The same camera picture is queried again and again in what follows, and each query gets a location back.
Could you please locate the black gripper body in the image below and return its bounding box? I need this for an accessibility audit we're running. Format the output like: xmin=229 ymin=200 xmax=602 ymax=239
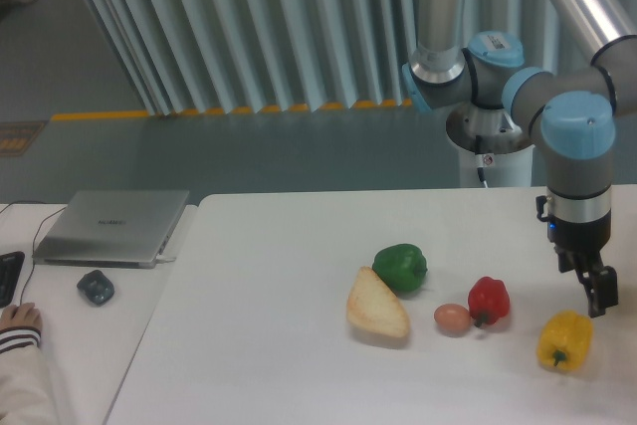
xmin=547 ymin=213 xmax=611 ymax=253

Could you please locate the yellow bell pepper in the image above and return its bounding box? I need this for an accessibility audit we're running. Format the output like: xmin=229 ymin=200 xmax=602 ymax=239
xmin=535 ymin=311 xmax=593 ymax=371

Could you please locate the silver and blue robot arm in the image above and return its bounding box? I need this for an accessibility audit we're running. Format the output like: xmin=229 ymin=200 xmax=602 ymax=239
xmin=402 ymin=0 xmax=636 ymax=318

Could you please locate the white sleeved forearm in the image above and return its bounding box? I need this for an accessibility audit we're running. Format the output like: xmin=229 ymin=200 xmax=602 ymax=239
xmin=1 ymin=325 xmax=60 ymax=424

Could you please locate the red bell pepper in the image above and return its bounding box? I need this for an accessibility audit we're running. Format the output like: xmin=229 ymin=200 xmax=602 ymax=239
xmin=468 ymin=277 xmax=511 ymax=327

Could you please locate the green bell pepper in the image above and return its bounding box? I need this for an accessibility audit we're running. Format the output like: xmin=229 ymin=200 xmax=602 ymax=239
xmin=372 ymin=243 xmax=428 ymax=293

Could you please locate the person's hand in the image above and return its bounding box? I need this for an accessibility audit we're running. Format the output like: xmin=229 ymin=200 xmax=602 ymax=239
xmin=0 ymin=303 xmax=43 ymax=332

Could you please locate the brown egg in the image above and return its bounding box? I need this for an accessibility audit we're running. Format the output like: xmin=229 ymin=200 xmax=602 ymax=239
xmin=434 ymin=304 xmax=472 ymax=333

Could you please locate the toasted bread slice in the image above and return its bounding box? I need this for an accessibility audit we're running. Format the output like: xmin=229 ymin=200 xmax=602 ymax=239
xmin=346 ymin=267 xmax=411 ymax=339

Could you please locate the white folding screen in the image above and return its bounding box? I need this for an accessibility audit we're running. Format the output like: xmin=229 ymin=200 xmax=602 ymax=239
xmin=86 ymin=0 xmax=636 ymax=115

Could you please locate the silver closed laptop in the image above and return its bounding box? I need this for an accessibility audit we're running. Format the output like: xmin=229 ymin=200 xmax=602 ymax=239
xmin=33 ymin=190 xmax=189 ymax=269

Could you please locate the black keyboard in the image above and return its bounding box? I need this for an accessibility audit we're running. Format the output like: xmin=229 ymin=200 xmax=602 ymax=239
xmin=0 ymin=251 xmax=25 ymax=308

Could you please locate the robot base cable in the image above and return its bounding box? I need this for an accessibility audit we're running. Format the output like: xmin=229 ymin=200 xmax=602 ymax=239
xmin=474 ymin=133 xmax=490 ymax=189

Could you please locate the black cable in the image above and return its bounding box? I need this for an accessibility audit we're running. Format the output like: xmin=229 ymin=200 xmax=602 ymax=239
xmin=0 ymin=200 xmax=69 ymax=307

